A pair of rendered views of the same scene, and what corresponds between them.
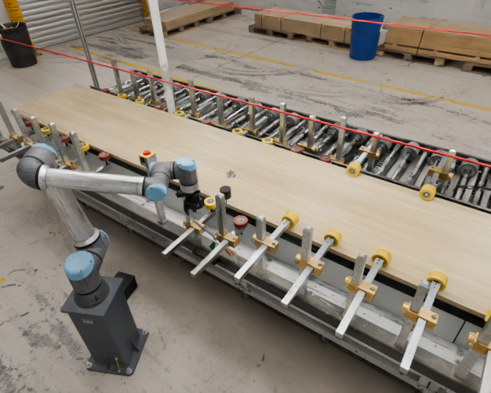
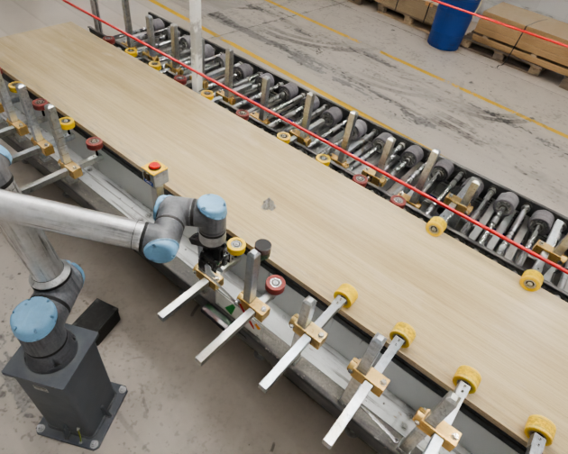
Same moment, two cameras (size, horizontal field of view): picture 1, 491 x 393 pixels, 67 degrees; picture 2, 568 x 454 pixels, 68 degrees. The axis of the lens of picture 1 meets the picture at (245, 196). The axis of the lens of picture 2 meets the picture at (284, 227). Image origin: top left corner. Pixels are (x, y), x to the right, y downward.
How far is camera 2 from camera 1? 0.54 m
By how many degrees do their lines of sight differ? 8
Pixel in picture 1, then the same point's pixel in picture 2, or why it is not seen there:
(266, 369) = not seen: outside the picture
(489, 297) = not seen: outside the picture
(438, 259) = (539, 389)
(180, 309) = (173, 362)
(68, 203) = (24, 231)
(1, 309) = not seen: outside the picture
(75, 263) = (29, 318)
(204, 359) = (196, 438)
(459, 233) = not seen: outside the picture
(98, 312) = (57, 383)
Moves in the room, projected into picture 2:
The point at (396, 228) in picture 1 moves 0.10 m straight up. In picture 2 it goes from (486, 330) to (499, 316)
